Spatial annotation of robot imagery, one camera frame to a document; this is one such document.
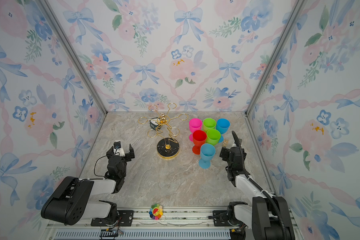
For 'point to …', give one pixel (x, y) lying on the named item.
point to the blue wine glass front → (223, 125)
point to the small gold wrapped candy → (225, 142)
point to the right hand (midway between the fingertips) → (232, 147)
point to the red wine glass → (199, 138)
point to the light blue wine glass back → (207, 152)
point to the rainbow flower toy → (156, 211)
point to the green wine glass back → (213, 136)
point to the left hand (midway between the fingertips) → (122, 144)
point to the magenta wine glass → (195, 124)
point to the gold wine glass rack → (168, 148)
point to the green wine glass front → (208, 123)
